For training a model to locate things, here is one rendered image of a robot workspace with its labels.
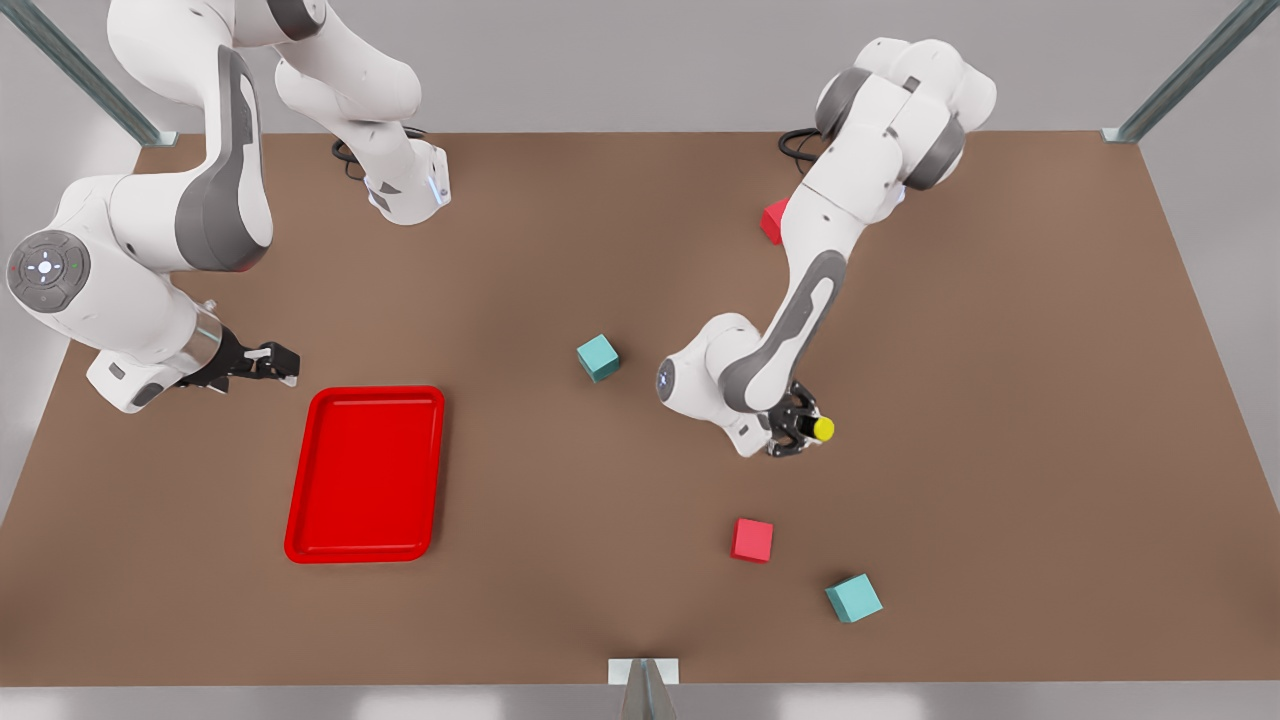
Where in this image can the small yellow block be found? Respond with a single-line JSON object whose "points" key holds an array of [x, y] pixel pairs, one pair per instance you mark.
{"points": [[824, 429]]}

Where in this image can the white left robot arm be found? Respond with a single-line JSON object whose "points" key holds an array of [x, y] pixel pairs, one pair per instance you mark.
{"points": [[860, 190]]}

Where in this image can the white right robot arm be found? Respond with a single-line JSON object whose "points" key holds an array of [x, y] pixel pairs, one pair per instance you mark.
{"points": [[130, 230]]}

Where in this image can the red cube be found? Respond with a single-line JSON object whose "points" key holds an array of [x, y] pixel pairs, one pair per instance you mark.
{"points": [[752, 540], [772, 222]]}

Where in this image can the red plastic tray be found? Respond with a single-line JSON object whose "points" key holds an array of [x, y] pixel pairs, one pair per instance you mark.
{"points": [[365, 475]]}

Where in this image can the teal cube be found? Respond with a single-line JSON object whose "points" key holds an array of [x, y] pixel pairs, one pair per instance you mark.
{"points": [[853, 598], [598, 358]]}

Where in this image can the silver frame post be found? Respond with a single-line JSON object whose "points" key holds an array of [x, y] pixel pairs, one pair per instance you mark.
{"points": [[1190, 70], [643, 688], [85, 75]]}

